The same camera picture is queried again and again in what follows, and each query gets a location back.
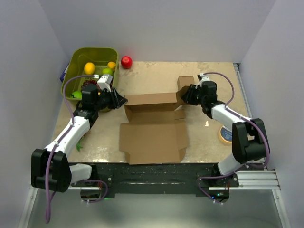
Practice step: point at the masking tape roll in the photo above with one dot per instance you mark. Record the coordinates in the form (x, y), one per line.
(225, 135)

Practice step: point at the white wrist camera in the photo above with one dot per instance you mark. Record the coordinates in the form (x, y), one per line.
(104, 82)
(202, 78)

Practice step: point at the pink dragon fruit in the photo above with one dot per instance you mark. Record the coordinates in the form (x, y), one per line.
(79, 144)

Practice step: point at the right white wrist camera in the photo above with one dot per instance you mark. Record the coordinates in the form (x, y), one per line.
(202, 78)

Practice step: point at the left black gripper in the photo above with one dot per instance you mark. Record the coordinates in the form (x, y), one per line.
(117, 101)

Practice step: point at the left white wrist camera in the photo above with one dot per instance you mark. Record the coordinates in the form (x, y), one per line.
(104, 82)

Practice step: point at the red apple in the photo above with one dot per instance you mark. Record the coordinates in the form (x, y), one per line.
(126, 62)

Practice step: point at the brown cardboard box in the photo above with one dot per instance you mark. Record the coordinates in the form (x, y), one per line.
(156, 130)

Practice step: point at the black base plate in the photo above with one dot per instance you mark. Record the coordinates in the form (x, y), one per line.
(177, 178)

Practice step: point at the small orange fruit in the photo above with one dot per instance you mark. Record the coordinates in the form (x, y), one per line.
(111, 65)

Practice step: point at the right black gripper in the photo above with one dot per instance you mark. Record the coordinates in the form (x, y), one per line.
(185, 97)

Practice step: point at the green plastic basket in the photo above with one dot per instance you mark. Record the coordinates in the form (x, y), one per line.
(100, 57)

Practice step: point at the aluminium frame rail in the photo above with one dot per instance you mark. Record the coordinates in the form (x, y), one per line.
(251, 176)

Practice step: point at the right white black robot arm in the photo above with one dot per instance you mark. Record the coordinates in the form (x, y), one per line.
(249, 140)

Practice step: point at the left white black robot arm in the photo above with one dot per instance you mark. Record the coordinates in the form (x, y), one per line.
(50, 169)

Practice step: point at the dark purple grapes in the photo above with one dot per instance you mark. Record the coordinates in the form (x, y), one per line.
(88, 82)

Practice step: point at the yellow lemon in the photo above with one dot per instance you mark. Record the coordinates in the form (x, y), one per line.
(89, 68)

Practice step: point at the blue white booklet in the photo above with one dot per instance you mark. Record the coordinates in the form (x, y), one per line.
(62, 76)

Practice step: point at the green pear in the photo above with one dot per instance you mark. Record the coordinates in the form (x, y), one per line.
(107, 71)

